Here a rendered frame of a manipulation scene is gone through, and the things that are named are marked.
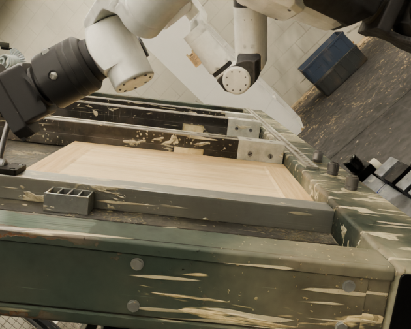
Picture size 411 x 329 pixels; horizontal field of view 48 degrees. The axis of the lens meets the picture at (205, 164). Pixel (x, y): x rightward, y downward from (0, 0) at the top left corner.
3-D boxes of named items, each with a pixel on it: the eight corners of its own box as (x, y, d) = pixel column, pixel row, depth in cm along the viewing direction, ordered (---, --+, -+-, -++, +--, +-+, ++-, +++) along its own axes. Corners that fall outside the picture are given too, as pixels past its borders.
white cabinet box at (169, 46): (304, 128, 500) (166, -11, 471) (265, 164, 517) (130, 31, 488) (299, 116, 558) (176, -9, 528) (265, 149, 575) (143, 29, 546)
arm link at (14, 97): (-33, 68, 66) (39, 29, 65) (-4, 68, 75) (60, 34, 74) (13, 146, 68) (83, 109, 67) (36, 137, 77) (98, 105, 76)
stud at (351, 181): (358, 192, 88) (361, 177, 87) (346, 191, 88) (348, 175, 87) (354, 189, 90) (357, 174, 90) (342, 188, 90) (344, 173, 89)
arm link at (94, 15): (100, 79, 70) (139, 32, 60) (76, 27, 71) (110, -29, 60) (134, 72, 74) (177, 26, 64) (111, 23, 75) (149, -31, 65)
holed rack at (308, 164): (318, 169, 106) (319, 167, 106) (306, 168, 106) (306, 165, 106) (249, 108, 268) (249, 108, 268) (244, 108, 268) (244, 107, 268)
